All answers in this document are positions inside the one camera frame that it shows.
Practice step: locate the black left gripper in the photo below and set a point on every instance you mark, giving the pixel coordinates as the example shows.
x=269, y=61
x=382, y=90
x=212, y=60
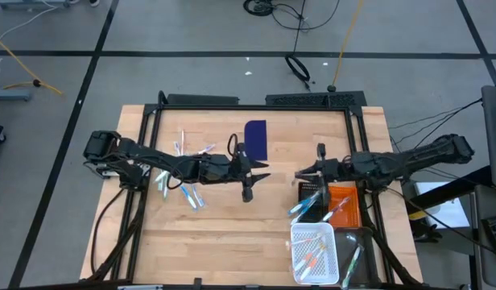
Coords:
x=242, y=171

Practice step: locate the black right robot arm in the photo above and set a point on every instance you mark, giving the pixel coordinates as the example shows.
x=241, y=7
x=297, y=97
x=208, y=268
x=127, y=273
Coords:
x=413, y=159

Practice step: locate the white perforated plastic basket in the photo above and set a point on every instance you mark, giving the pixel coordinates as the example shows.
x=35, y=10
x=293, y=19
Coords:
x=331, y=258

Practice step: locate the silver aluminium bar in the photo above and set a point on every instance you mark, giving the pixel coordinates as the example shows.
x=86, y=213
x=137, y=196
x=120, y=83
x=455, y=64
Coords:
x=139, y=287

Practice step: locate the orange perforated plastic basket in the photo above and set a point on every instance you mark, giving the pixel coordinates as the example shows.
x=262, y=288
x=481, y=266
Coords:
x=352, y=193

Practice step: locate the black desk beam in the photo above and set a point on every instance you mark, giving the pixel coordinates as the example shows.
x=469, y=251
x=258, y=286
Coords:
x=453, y=187

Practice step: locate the purple toothbrush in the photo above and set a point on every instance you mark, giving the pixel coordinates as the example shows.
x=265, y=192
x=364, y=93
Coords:
x=336, y=208
x=205, y=149

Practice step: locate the grey desk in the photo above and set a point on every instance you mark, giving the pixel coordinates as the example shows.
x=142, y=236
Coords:
x=489, y=274

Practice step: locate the silver metal bracket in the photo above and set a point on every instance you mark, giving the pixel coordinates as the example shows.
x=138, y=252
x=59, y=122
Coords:
x=105, y=173

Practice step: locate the white box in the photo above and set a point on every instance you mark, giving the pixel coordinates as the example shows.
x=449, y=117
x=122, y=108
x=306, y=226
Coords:
x=445, y=209

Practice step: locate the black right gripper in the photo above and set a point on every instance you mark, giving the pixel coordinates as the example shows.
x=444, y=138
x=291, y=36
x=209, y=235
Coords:
x=332, y=169

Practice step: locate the purple flat mat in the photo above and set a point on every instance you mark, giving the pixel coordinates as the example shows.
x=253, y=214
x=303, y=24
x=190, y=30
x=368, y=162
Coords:
x=256, y=137

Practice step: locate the dark transparent plastic tray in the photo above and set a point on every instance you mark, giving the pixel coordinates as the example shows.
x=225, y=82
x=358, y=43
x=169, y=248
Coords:
x=370, y=258

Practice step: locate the orange toothbrush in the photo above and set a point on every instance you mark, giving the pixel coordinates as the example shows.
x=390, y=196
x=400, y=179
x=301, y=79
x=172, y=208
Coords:
x=304, y=241
x=182, y=141
x=310, y=270
x=308, y=259

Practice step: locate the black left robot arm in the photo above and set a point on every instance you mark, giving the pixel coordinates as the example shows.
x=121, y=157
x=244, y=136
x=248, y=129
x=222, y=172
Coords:
x=151, y=155

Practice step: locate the black table clip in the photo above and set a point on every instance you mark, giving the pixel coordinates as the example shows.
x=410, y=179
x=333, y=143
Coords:
x=197, y=282

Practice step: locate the black perforated plastic basket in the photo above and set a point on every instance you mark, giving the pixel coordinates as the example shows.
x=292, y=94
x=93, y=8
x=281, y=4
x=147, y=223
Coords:
x=308, y=186

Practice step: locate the black perforated box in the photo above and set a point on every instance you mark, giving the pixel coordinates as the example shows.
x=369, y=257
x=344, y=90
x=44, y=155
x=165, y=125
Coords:
x=312, y=99

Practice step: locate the grey table foot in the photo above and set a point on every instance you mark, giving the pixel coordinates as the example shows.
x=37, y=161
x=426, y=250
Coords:
x=30, y=4
x=10, y=95

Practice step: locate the black flat box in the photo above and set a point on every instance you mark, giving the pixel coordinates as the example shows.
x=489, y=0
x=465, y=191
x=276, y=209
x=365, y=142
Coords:
x=203, y=100

